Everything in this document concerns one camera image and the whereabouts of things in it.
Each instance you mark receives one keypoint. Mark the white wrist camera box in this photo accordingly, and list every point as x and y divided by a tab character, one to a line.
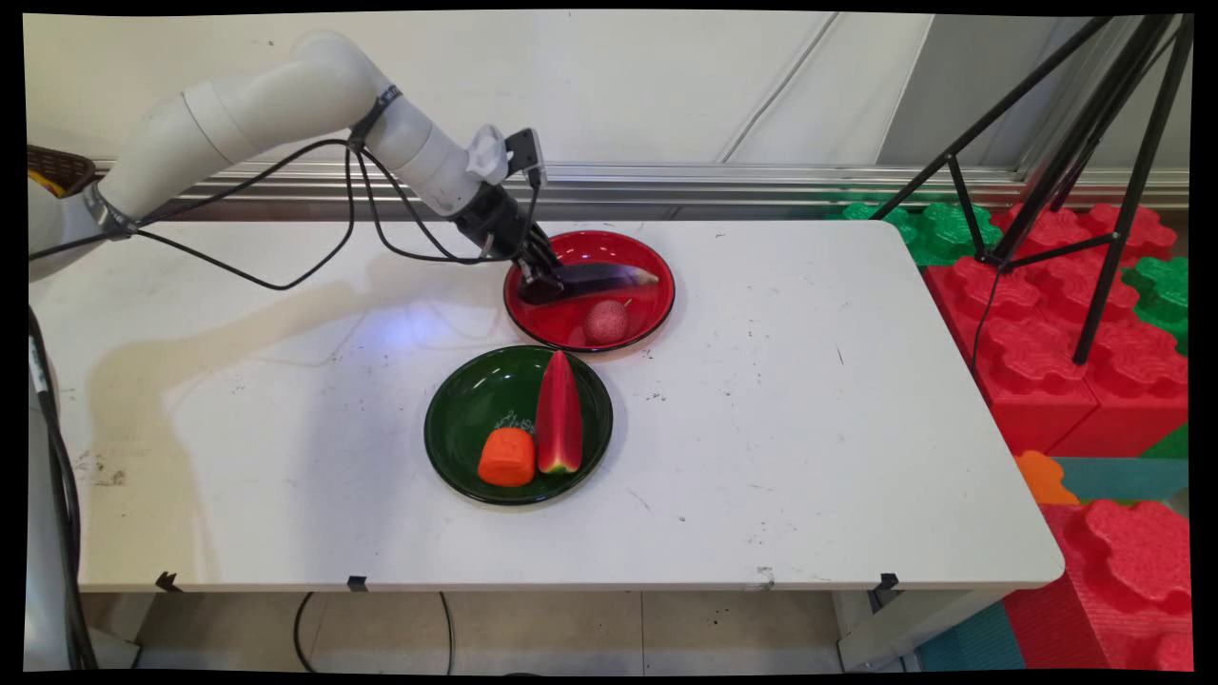
487	154

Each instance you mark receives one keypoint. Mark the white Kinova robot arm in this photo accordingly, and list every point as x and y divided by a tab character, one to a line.
285	95

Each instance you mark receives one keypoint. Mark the teal foam mat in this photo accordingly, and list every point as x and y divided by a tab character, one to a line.
1128	479
971	642

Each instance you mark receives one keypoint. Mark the aluminium wall rail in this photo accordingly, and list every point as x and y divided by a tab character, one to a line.
714	181

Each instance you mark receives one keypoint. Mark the purple toy eggplant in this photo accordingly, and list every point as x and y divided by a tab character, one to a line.
604	280

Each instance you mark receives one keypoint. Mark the white table leg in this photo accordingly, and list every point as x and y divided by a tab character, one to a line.
904	633

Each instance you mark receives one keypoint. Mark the brown woven basket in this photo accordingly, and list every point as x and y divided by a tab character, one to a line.
59	169

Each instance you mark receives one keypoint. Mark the dark green round plate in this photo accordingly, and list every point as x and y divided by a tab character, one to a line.
476	400

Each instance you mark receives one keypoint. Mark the black table edge clip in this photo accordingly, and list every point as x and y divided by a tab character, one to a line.
358	583
168	581
889	582

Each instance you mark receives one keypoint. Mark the green foam block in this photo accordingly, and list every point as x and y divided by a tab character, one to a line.
1163	290
937	233

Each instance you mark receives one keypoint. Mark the red toy lychee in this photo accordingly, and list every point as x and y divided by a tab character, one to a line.
606	322

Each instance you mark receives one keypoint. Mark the large red foam block stack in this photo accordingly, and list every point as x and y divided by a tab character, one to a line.
1037	362

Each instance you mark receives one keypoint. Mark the red round plate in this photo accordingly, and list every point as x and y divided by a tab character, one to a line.
647	309

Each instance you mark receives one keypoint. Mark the orange toy carrot piece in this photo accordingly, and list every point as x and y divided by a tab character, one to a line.
507	458

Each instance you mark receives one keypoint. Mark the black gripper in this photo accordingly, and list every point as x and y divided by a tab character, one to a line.
495	224

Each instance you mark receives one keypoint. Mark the orange foam piece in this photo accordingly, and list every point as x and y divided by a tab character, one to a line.
1044	479

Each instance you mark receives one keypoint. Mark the red toy watermelon slice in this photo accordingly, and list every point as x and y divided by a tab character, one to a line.
559	414

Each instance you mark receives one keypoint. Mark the black camera tripod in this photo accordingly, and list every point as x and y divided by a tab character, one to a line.
1129	209

